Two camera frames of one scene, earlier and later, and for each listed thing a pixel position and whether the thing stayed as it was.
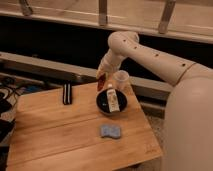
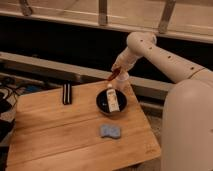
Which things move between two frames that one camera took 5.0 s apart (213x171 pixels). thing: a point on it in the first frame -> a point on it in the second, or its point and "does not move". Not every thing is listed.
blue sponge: (110, 131) does not move
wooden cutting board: (48, 135) does not move
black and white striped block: (67, 93) does not move
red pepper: (101, 83) -> (115, 72)
